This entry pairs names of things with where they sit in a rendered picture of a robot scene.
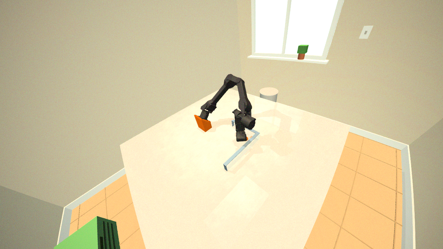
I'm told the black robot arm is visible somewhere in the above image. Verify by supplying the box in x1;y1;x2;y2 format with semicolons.
198;74;256;130

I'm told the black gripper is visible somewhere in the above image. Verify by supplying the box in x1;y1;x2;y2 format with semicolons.
235;122;247;142

